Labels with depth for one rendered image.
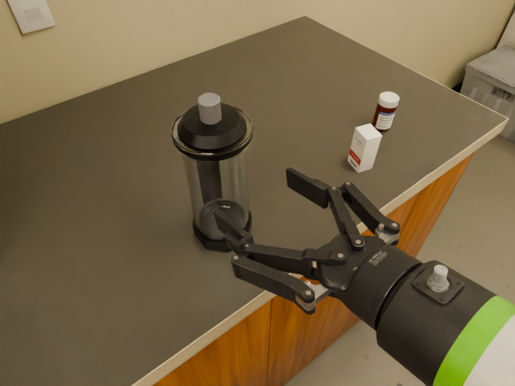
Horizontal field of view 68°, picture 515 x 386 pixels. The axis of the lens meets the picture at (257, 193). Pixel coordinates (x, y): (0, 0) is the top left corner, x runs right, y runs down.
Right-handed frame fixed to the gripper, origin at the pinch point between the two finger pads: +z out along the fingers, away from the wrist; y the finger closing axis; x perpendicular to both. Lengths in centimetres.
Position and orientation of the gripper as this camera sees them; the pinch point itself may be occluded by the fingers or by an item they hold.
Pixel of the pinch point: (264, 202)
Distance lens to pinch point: 48.3
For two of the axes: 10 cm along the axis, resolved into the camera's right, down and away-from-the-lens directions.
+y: -7.8, 4.6, -4.2
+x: 1.4, 7.9, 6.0
